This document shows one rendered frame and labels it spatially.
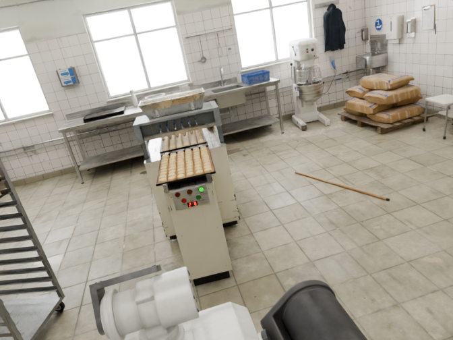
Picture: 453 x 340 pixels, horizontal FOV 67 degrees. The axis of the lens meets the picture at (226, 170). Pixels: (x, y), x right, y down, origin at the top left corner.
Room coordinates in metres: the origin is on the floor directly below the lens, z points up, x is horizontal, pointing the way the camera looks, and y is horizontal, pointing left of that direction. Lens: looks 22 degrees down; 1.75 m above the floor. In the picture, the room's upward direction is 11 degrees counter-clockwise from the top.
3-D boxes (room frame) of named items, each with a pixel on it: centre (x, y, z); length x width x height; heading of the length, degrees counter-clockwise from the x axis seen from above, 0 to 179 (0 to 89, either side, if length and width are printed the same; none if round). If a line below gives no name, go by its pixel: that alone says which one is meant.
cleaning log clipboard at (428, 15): (4.97, -3.18, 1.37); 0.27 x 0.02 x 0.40; 9
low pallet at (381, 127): (5.08, -2.55, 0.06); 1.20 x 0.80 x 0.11; 11
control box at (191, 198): (2.08, 0.27, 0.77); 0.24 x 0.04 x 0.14; 94
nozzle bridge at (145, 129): (2.94, 0.33, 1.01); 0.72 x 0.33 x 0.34; 94
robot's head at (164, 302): (0.35, 0.12, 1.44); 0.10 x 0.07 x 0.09; 99
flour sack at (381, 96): (4.80, -2.59, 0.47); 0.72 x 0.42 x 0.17; 104
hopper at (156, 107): (2.94, 0.33, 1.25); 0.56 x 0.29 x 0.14; 94
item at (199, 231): (2.44, 0.30, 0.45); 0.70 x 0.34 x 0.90; 4
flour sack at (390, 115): (4.78, -2.62, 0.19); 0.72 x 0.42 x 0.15; 103
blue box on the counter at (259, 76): (5.71, -0.77, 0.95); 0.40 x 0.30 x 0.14; 102
